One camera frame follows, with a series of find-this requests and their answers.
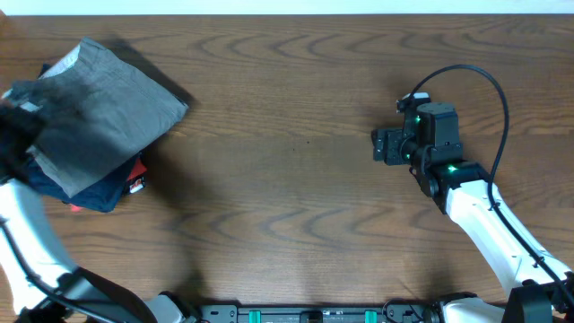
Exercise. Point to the folded navy blue garment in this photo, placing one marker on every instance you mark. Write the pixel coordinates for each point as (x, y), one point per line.
(76, 159)

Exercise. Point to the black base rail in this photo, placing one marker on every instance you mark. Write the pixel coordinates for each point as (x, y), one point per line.
(394, 311)

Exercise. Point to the red garment under stack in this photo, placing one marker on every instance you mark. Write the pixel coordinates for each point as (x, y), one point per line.
(136, 175)

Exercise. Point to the grey shorts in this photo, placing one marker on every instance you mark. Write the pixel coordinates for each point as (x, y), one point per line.
(93, 75)

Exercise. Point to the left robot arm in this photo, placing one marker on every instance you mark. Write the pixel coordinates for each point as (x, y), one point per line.
(46, 283)

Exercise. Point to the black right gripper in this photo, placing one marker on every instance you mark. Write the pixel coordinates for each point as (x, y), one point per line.
(388, 140)

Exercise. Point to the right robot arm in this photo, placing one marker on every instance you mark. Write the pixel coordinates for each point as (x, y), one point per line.
(537, 283)

